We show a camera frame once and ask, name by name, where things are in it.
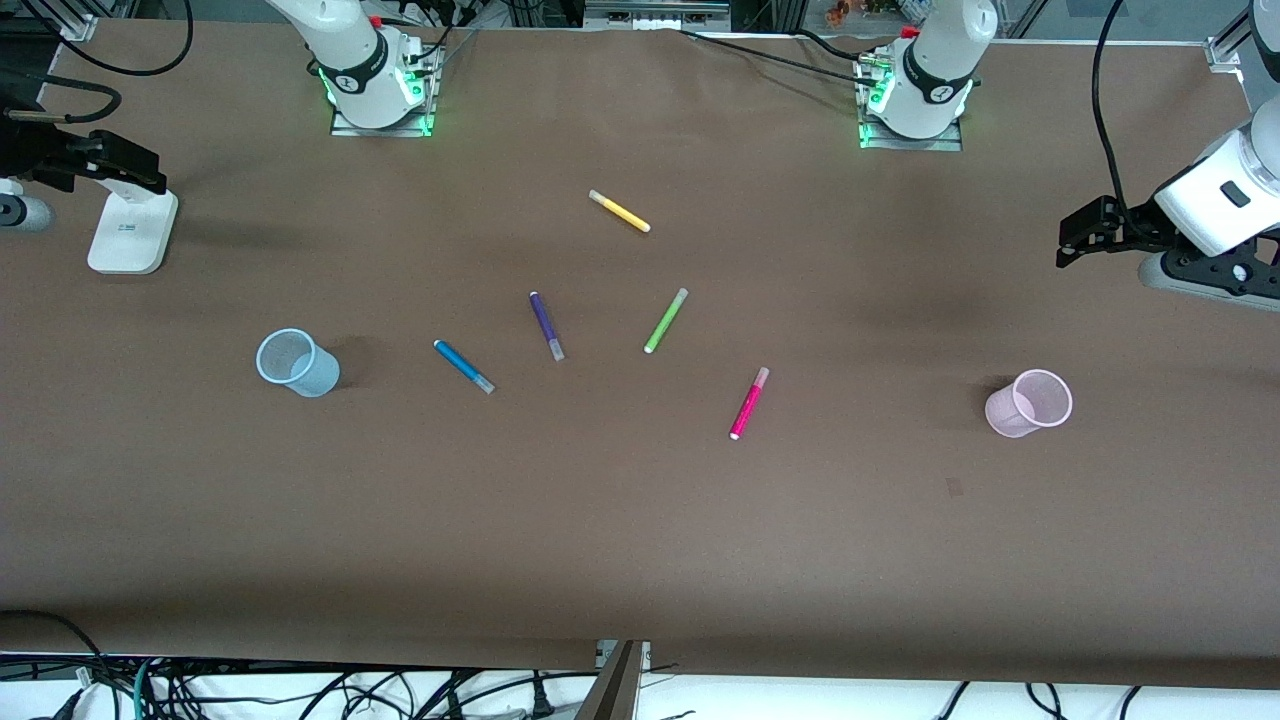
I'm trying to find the pink marker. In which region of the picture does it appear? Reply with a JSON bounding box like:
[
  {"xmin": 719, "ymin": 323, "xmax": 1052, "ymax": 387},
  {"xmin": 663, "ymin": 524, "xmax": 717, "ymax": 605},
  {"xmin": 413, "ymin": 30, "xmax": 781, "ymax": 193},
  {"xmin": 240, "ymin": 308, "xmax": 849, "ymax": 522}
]
[{"xmin": 729, "ymin": 367, "xmax": 771, "ymax": 441}]

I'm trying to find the blue marker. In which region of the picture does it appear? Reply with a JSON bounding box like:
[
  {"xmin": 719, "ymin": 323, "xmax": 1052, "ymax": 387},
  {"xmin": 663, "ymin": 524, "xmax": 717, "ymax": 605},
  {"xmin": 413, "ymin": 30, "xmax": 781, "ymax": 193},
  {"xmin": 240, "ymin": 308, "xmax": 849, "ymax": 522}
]
[{"xmin": 433, "ymin": 339, "xmax": 496, "ymax": 395}]

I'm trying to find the white desk lamp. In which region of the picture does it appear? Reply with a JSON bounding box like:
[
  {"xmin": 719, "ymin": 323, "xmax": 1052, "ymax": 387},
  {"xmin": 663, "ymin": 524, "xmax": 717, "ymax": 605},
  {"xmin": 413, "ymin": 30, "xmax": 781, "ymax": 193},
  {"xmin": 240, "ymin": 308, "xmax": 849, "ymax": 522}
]
[{"xmin": 88, "ymin": 175, "xmax": 179, "ymax": 275}]

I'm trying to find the translucent pink plastic cup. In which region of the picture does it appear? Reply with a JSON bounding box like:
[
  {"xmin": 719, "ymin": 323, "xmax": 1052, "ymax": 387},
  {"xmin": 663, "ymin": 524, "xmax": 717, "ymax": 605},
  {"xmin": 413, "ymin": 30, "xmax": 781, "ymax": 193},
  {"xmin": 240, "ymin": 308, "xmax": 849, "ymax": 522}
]
[{"xmin": 985, "ymin": 368, "xmax": 1074, "ymax": 439}]

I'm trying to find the translucent blue plastic cup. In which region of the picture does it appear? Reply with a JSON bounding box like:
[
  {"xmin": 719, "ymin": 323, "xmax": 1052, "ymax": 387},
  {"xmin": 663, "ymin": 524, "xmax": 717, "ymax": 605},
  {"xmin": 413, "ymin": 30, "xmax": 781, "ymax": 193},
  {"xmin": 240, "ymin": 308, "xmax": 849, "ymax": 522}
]
[{"xmin": 256, "ymin": 328, "xmax": 341, "ymax": 399}]

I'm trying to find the green marker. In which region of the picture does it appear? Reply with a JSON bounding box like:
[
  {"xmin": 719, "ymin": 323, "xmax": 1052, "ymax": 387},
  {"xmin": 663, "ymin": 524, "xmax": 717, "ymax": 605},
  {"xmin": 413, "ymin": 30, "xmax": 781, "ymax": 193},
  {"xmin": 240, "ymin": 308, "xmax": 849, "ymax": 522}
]
[{"xmin": 643, "ymin": 288, "xmax": 689, "ymax": 355}]

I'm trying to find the purple marker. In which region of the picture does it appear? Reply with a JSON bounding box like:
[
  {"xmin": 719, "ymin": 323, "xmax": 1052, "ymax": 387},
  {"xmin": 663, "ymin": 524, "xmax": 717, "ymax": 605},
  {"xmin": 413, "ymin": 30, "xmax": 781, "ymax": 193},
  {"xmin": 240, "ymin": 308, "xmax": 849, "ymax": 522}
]
[{"xmin": 529, "ymin": 291, "xmax": 566, "ymax": 362}]

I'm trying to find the yellow marker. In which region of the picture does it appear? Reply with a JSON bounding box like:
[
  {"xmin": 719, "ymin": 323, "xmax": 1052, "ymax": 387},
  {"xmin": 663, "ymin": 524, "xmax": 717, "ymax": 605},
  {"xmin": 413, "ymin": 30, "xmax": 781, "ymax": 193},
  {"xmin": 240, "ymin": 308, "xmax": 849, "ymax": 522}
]
[{"xmin": 589, "ymin": 189, "xmax": 651, "ymax": 233}]

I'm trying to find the silver power strip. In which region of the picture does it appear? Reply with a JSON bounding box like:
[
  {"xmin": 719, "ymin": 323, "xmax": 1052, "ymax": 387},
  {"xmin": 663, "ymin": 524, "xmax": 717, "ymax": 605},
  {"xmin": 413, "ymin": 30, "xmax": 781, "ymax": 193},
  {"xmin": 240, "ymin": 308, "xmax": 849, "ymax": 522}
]
[{"xmin": 585, "ymin": 0, "xmax": 732, "ymax": 30}]

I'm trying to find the brown paper table cover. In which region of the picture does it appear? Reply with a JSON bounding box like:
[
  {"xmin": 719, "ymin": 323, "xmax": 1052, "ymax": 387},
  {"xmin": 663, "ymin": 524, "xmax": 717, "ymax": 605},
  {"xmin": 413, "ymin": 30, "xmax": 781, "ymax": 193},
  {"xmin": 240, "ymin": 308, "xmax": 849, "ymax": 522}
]
[{"xmin": 0, "ymin": 20, "xmax": 1280, "ymax": 691}]

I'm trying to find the brown table support strut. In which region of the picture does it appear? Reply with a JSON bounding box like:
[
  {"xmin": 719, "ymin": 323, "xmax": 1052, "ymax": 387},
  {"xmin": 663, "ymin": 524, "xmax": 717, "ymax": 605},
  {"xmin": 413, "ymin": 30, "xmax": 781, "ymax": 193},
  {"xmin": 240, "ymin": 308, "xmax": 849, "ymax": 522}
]
[{"xmin": 578, "ymin": 640, "xmax": 652, "ymax": 720}]

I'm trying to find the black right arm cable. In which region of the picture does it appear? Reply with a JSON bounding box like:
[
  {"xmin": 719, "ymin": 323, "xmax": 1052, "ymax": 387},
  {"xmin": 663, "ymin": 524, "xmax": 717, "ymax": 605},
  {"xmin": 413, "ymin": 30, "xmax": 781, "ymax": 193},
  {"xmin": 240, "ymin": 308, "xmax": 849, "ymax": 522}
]
[{"xmin": 0, "ymin": 0, "xmax": 194, "ymax": 127}]

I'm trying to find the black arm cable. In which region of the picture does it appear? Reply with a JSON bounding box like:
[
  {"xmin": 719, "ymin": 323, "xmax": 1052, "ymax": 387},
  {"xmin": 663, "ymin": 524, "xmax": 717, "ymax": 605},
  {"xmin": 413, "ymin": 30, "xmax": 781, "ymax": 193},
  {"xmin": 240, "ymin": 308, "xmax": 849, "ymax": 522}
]
[
  {"xmin": 1091, "ymin": 0, "xmax": 1141, "ymax": 217},
  {"xmin": 0, "ymin": 0, "xmax": 194, "ymax": 127}
]

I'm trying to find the aluminium frame profile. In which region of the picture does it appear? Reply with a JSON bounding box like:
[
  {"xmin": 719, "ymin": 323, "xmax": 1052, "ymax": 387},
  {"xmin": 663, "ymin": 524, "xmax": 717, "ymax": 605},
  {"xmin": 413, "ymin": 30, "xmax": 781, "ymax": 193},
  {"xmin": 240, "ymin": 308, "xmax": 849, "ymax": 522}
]
[
  {"xmin": 1205, "ymin": 0, "xmax": 1280, "ymax": 73},
  {"xmin": 20, "ymin": 0, "xmax": 97, "ymax": 42}
]

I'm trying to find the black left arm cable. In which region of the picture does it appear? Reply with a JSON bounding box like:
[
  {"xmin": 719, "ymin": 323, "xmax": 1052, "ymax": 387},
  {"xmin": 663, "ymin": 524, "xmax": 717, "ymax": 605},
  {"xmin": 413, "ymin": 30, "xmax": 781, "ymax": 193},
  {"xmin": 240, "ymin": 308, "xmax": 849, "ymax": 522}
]
[{"xmin": 1091, "ymin": 0, "xmax": 1141, "ymax": 217}]

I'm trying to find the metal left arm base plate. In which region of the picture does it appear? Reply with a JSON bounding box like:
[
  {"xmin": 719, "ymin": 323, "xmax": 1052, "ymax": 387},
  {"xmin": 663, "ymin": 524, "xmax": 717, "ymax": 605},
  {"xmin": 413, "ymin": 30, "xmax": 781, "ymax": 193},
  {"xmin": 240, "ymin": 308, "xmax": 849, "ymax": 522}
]
[{"xmin": 857, "ymin": 50, "xmax": 964, "ymax": 152}]

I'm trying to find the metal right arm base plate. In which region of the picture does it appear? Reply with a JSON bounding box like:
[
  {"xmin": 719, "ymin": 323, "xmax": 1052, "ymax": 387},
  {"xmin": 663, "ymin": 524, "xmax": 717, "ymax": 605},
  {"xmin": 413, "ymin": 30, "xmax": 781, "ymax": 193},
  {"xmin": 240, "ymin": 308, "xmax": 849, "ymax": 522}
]
[{"xmin": 330, "ymin": 40, "xmax": 438, "ymax": 139}]

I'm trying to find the black floor cable loop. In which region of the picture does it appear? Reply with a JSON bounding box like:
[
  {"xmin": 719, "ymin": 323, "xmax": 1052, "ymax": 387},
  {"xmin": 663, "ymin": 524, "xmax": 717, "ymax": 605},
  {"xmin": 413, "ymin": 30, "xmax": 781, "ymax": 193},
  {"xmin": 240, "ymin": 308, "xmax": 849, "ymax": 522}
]
[{"xmin": 0, "ymin": 608, "xmax": 113, "ymax": 693}]

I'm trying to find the black cable on table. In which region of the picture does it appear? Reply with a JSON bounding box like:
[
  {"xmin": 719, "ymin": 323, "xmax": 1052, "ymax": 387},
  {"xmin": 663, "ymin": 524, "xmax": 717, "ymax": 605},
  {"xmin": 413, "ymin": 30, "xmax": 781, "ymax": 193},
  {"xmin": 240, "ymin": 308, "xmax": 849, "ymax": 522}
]
[{"xmin": 678, "ymin": 28, "xmax": 886, "ymax": 89}]

